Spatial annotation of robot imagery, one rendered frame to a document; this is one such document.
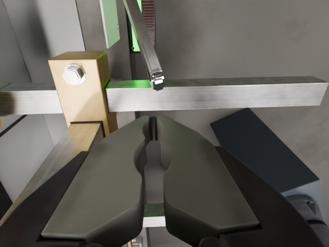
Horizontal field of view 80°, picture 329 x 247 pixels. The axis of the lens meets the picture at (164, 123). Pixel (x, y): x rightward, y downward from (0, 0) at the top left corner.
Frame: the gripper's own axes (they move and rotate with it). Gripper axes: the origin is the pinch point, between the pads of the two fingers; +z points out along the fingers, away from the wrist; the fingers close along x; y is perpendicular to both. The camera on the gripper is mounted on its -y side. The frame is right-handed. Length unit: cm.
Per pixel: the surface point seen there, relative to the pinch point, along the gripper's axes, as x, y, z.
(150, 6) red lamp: -0.3, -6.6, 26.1
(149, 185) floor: -8, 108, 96
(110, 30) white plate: -5.7, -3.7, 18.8
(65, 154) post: -8.2, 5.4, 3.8
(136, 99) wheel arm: -2.1, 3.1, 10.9
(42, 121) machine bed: -28.1, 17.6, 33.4
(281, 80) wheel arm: 15.8, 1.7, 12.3
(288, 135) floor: 87, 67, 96
